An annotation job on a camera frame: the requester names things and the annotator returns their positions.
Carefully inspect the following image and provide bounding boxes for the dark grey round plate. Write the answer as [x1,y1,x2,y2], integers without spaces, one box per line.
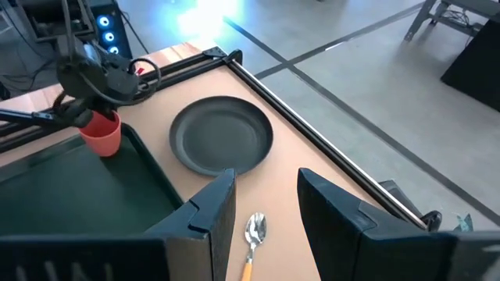
[169,95,274,177]

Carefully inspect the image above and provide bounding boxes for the black floor cabinet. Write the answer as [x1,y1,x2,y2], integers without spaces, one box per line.
[440,17,500,113]

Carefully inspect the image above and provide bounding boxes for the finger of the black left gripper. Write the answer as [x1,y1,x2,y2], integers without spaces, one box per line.
[58,99,79,124]
[73,109,95,129]

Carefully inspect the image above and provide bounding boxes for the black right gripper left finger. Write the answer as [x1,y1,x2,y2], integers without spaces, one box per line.
[0,168,238,281]

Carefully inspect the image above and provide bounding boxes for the orange-handled metal spoon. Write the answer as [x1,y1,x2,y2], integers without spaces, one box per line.
[241,212,268,281]

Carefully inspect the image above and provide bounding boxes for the grey metal-legged desk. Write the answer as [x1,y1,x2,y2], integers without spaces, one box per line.
[404,0,500,42]

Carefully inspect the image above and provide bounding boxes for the dark green plastic tray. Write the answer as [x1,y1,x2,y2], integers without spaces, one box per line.
[0,123,184,239]

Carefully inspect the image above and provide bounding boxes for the black metal table frame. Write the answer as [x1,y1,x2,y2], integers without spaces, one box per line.
[0,45,443,232]

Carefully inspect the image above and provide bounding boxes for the black computer tower blue lights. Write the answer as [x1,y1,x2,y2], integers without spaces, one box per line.
[87,0,134,59]

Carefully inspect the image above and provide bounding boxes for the red plastic cup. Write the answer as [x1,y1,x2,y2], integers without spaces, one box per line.
[79,111,122,158]

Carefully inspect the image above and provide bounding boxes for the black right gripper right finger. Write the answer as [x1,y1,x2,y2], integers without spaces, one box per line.
[297,168,500,281]

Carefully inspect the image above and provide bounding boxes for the green artificial plant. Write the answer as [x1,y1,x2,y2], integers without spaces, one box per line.
[454,213,474,232]

